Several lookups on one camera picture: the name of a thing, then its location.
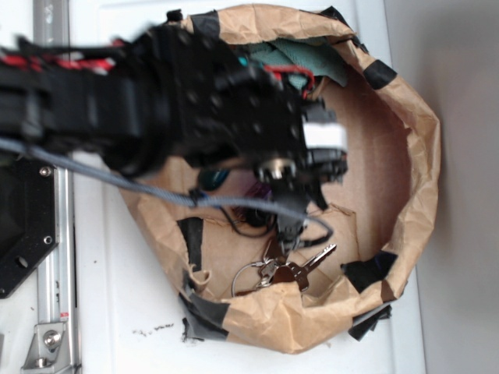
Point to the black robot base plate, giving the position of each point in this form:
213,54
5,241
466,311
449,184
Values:
28,220

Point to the brown paper bag bin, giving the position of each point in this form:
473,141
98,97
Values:
383,213

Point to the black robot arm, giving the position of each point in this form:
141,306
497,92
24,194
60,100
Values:
117,113

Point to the silver key pointing right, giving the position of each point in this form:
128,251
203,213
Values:
300,273

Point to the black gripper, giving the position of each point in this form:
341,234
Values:
246,119

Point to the aluminium rail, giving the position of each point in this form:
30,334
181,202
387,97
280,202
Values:
56,275

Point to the dark green oval case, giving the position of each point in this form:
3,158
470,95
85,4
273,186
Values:
210,180

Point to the silver corner bracket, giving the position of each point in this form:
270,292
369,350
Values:
49,350

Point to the teal terry cloth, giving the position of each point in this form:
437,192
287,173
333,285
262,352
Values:
314,54

